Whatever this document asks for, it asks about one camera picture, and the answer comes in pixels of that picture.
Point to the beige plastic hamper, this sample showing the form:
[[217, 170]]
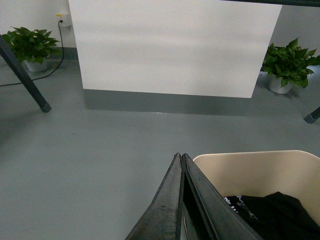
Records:
[[294, 173]]

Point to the left clothes rack leg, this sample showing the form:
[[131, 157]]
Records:
[[12, 61]]

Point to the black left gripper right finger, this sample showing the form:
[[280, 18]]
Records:
[[207, 216]]

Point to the white wall socket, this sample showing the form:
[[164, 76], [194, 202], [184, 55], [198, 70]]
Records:
[[66, 20]]

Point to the black printed garment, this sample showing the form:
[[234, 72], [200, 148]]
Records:
[[275, 217]]

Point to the left potted green plant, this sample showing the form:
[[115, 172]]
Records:
[[32, 47]]

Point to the potted green plant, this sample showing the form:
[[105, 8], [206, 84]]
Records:
[[32, 47], [288, 66]]

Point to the grey clothes rack bar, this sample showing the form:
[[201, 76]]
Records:
[[299, 3]]

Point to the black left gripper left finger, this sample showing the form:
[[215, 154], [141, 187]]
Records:
[[162, 220]]

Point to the right potted green plant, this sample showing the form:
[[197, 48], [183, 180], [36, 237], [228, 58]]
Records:
[[288, 66]]

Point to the clothes rack leg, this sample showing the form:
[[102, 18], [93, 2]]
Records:
[[12, 61], [313, 116]]

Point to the right clothes rack leg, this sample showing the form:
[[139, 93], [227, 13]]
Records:
[[313, 116]]

